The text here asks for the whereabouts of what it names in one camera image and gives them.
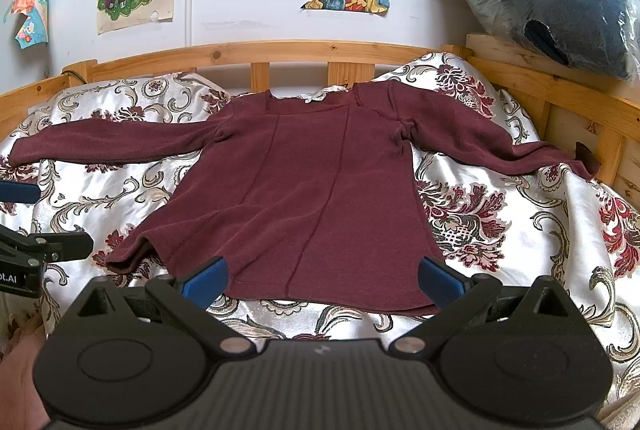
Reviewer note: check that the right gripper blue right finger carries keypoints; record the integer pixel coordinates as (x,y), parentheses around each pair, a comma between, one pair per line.
(459,300)

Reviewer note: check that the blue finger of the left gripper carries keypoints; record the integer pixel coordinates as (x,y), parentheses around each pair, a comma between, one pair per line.
(16,192)

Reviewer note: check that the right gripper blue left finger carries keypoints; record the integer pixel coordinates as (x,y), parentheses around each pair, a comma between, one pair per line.
(184,302)

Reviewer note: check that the wooden bed frame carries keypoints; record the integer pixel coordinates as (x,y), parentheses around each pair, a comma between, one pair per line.
(566,105)

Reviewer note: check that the maroon long-sleeve shirt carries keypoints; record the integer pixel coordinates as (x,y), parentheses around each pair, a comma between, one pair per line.
(308,201)

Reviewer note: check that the orange anime girl poster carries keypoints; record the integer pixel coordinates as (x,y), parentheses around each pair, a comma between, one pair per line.
(35,28)

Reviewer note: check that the person's left hand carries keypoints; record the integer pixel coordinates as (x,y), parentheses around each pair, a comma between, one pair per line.
(21,407)

